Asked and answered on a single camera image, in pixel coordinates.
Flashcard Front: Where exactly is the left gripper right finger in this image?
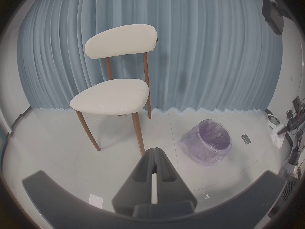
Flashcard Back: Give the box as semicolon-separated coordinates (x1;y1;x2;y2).
155;147;198;206

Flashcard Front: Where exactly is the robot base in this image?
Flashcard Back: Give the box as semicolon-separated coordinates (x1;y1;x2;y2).
268;156;305;220

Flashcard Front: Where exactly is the white round device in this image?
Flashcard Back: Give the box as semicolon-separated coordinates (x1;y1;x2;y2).
266;114;281;128

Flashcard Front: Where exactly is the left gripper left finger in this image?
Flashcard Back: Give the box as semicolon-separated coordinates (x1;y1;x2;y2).
112;148;156;216

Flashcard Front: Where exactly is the clear plastic wrapper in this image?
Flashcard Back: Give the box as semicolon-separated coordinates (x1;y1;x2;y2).
270;124;286;150

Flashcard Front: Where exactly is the white cushioned wooden chair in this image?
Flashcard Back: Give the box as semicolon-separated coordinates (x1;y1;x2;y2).
70;24;158;156

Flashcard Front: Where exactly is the pale blue curtain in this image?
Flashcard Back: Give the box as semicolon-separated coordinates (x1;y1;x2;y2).
17;0;284;112

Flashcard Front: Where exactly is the purple plastic bag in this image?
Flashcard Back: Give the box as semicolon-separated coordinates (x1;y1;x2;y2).
181;119;233;167

